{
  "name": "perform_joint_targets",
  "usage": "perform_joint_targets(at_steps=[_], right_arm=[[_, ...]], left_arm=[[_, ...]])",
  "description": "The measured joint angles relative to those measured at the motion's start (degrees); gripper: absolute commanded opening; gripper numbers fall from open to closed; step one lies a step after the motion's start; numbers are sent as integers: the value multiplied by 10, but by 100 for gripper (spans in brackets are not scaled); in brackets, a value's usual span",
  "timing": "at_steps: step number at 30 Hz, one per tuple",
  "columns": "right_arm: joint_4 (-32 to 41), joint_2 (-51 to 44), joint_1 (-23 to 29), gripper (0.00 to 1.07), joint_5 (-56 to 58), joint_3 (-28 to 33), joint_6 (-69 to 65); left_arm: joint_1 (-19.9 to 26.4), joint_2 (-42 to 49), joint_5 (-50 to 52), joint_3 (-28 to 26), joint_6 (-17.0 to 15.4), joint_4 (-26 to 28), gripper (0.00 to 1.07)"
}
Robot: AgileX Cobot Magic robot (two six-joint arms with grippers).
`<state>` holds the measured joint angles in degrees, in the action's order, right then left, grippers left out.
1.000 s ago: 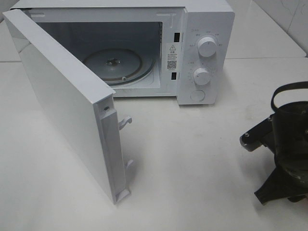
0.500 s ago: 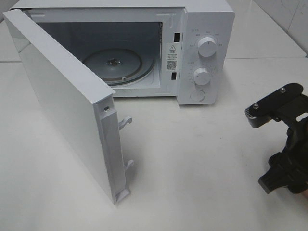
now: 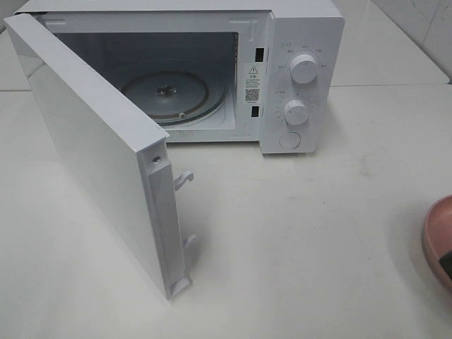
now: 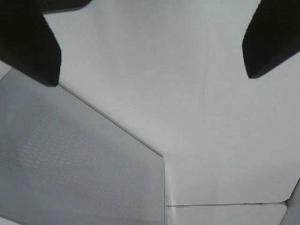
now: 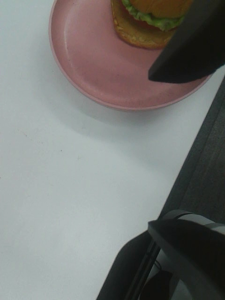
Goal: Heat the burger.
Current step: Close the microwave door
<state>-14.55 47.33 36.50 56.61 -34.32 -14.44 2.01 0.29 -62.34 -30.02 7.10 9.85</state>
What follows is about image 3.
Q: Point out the round white door button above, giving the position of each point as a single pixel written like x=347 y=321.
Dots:
x=290 y=141

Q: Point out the white microwave oven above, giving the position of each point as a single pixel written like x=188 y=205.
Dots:
x=247 y=45

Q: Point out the glass microwave turntable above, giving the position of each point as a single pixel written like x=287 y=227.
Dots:
x=175 y=97

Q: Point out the white dial knob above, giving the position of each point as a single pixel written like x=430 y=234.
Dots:
x=296 y=112
x=303 y=67

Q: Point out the pink round plate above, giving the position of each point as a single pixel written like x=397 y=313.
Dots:
x=436 y=238

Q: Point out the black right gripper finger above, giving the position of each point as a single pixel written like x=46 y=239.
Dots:
x=446 y=262

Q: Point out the white microwave door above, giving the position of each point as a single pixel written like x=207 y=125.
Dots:
x=114 y=150

